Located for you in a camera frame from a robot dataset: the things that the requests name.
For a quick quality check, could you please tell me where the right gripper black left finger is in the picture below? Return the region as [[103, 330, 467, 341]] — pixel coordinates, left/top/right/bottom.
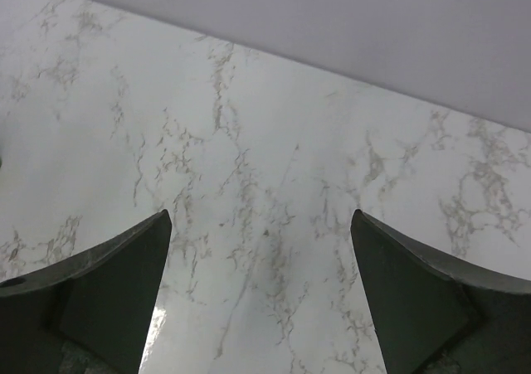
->
[[1, 211, 172, 373]]

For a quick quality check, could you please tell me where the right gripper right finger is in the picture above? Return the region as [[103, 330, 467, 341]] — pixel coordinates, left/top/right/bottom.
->
[[351, 210, 530, 373]]

